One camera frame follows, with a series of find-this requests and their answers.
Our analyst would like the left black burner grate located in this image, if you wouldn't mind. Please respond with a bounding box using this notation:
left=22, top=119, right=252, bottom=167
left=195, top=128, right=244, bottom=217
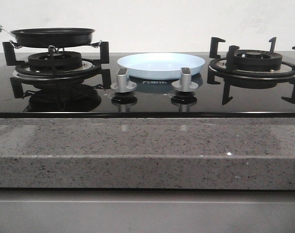
left=3, top=41, right=109, bottom=98

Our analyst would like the left gas burner head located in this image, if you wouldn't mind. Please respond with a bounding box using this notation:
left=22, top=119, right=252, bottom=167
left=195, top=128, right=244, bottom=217
left=28, top=51, right=83, bottom=72

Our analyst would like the black glass gas cooktop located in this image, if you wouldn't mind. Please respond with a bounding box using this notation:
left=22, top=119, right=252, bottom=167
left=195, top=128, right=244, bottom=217
left=0, top=53, right=295, bottom=118

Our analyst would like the gas burner head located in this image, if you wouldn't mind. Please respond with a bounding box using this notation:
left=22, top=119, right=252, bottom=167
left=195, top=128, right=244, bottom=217
left=28, top=51, right=83, bottom=72
left=233, top=50, right=282, bottom=72

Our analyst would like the silver stove knob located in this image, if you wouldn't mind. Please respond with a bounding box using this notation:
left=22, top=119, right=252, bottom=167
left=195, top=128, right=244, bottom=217
left=171, top=67, right=199, bottom=92
left=110, top=68, right=137, bottom=93

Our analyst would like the right black burner grate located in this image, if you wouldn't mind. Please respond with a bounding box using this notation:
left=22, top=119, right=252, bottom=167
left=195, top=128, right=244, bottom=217
left=207, top=37, right=295, bottom=105

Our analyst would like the wire pan support ring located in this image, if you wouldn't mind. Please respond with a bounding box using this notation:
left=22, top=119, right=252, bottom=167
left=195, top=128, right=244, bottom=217
left=9, top=39, right=103, bottom=56

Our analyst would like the right silver stove knob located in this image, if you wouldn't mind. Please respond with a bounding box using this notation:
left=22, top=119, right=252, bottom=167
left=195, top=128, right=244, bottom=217
left=171, top=67, right=199, bottom=92

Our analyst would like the right gas burner head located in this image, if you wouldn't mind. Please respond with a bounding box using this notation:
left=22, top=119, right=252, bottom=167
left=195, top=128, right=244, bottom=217
left=233, top=50, right=282, bottom=72

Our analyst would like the light blue plate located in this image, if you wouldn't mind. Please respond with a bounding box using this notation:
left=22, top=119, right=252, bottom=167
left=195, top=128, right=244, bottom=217
left=117, top=52, right=205, bottom=81

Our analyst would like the left silver stove knob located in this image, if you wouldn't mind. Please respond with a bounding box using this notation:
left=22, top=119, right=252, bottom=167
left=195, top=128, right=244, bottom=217
left=110, top=68, right=137, bottom=93

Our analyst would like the black burner grate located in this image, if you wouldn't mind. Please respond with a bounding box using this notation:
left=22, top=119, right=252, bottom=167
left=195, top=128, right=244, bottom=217
left=207, top=37, right=295, bottom=105
left=3, top=41, right=109, bottom=98

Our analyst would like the black frying pan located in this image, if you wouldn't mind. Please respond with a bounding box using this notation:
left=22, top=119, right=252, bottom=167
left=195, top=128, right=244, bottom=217
left=10, top=28, right=95, bottom=48

